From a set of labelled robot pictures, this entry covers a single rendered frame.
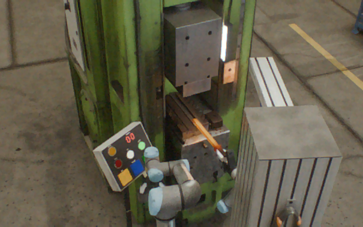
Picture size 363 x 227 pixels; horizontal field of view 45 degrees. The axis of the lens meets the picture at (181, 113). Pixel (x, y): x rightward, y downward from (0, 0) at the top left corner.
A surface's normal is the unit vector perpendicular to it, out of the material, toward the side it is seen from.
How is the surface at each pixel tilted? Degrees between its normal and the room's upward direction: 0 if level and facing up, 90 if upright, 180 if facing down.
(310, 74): 0
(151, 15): 90
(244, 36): 90
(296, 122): 0
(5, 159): 0
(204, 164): 90
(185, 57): 90
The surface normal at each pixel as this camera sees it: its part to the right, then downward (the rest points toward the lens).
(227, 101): 0.44, 0.56
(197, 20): 0.00, -0.78
